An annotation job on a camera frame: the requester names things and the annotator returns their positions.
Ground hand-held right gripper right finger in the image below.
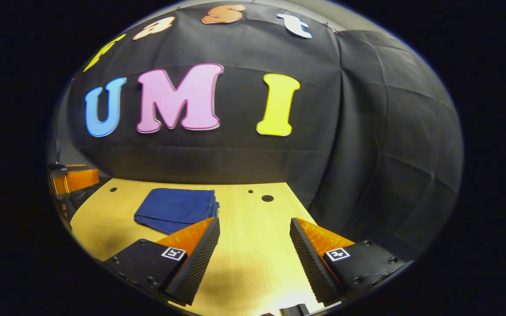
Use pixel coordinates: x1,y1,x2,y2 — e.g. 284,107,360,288
289,217,407,306

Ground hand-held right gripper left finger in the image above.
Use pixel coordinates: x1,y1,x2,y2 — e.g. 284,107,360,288
103,216,221,307

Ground blue denim jeans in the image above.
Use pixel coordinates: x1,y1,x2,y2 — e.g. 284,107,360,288
134,188,220,235

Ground black backdrop cloth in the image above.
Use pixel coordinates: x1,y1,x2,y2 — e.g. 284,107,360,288
58,2,464,262

